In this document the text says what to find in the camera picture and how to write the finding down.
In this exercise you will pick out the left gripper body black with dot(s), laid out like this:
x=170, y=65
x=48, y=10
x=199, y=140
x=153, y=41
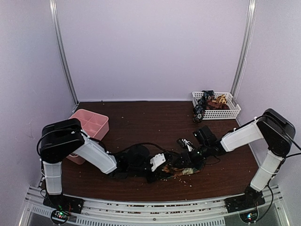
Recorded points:
x=136, y=171

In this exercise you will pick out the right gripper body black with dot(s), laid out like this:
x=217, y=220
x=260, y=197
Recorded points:
x=194, y=160

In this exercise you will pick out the brown green patterned tie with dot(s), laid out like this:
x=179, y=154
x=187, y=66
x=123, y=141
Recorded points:
x=168, y=171

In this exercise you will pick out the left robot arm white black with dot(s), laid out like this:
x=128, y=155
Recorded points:
x=60, y=139

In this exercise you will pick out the right arm base board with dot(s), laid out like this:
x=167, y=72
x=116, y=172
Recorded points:
x=246, y=207

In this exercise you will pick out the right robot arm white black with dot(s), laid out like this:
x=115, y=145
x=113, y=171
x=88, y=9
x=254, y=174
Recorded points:
x=271, y=128

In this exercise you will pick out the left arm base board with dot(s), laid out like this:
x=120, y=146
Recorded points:
x=63, y=207

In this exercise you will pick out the navy floral tie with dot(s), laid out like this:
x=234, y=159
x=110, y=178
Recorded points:
x=200, y=105

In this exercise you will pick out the white perforated plastic basket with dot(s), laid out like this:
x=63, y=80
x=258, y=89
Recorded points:
x=232, y=113

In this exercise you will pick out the pink divided organizer box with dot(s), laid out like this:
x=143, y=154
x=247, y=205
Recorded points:
x=95, y=126

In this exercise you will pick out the brown patterned tie in basket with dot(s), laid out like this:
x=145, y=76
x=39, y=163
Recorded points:
x=210, y=105

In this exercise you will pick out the yellow patterned tie in basket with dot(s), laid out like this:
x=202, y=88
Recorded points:
x=220, y=99

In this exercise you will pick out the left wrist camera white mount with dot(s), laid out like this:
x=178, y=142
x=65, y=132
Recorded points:
x=158, y=160

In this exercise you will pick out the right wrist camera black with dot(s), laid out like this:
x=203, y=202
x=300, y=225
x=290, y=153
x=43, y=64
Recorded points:
x=204, y=136

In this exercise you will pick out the aluminium front rail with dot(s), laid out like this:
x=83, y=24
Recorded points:
x=204, y=212

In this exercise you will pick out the right aluminium frame post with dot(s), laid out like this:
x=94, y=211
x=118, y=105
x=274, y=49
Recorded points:
x=244, y=49

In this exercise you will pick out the aluminium frame post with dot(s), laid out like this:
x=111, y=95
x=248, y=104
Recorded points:
x=62, y=54
x=244, y=49

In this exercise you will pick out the left aluminium frame post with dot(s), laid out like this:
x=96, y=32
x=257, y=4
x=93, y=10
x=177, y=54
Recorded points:
x=62, y=54

